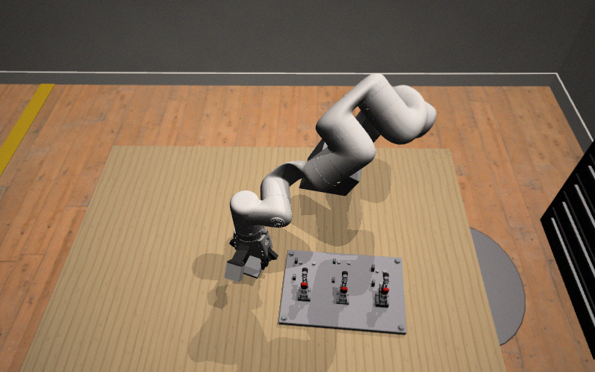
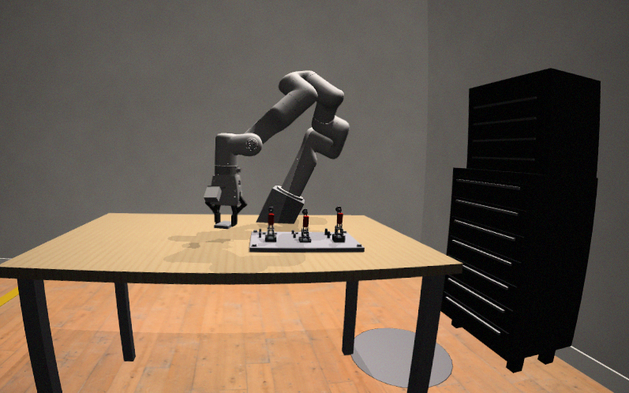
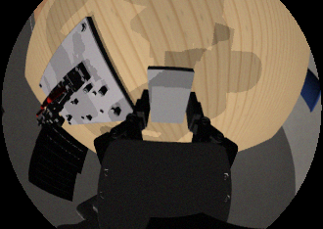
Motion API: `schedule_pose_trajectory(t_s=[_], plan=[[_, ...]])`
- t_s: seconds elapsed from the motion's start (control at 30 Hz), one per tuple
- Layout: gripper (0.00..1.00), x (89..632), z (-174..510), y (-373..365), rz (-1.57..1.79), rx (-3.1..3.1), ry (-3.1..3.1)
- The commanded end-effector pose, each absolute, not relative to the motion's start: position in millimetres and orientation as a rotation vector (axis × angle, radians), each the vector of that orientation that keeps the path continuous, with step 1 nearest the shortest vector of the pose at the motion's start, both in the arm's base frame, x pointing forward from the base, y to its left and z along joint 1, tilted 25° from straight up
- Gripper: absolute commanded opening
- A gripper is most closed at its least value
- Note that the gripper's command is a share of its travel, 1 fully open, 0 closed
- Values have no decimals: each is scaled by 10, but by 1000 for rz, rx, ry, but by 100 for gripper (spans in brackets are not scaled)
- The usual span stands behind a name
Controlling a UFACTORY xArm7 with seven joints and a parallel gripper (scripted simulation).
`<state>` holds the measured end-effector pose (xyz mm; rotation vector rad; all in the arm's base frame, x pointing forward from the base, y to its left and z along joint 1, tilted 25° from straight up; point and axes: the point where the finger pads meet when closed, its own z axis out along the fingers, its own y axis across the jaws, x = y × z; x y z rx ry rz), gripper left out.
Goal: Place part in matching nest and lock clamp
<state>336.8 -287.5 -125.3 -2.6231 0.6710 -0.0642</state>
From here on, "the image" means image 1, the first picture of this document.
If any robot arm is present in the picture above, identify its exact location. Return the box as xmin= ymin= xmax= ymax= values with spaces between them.
xmin=230 ymin=73 xmax=437 ymax=242

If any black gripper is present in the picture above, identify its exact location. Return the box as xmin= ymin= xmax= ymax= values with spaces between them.
xmin=229 ymin=229 xmax=278 ymax=270

